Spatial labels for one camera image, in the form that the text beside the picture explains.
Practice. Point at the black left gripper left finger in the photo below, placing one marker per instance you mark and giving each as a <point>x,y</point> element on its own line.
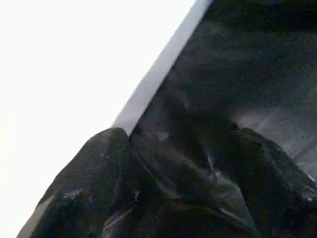
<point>94,188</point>

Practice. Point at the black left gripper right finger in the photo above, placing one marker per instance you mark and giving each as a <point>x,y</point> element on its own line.
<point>277,193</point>

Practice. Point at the white plastic table top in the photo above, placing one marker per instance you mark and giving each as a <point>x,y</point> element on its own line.
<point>62,74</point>

